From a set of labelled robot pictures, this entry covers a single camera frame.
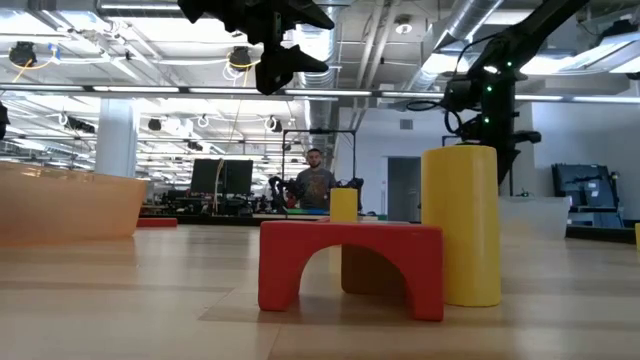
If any white building column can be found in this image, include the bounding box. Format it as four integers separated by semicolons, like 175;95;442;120
93;97;140;179

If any yellow cylinder block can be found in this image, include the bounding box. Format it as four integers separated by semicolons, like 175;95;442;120
421;144;502;308
329;187;359;224

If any grey door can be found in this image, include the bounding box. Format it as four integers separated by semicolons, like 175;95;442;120
387;156;423;223

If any silver ventilation duct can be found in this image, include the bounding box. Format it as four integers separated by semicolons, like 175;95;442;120
404;0;504;94
294;29;344;166

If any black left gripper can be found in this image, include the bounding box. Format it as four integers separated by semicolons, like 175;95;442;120
177;0;336;96

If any black monitor cart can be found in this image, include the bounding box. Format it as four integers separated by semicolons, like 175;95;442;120
551;162;626;229

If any clear plastic bin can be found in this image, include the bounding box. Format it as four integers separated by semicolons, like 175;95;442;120
498;195;572;241

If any black ceiling cord reel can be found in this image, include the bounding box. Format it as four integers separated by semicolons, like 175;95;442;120
8;41;39;68
228;45;254;71

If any long ceiling light bar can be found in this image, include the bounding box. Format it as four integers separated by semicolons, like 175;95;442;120
0;83;640;104

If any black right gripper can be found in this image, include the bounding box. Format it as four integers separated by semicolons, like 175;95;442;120
457;112;542;187

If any orange plastic bin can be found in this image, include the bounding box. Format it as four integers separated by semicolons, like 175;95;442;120
0;160;149;247

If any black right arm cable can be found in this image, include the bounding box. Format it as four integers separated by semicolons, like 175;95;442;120
405;98;464;135

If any black gantry frame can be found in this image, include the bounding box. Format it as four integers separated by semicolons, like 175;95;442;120
281;128;358;216

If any black computer monitor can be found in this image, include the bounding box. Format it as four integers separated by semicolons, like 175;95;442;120
223;159;255;196
190;158;225;196

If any natural wood block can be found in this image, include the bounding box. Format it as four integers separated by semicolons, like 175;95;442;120
341;243;407;296

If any person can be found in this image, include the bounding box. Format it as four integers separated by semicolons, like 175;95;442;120
294;147;337;211

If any black table edge rail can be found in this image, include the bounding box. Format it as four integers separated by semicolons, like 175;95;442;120
137;213;640;246

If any red arch block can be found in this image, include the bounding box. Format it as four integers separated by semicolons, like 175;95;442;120
257;220;445;322

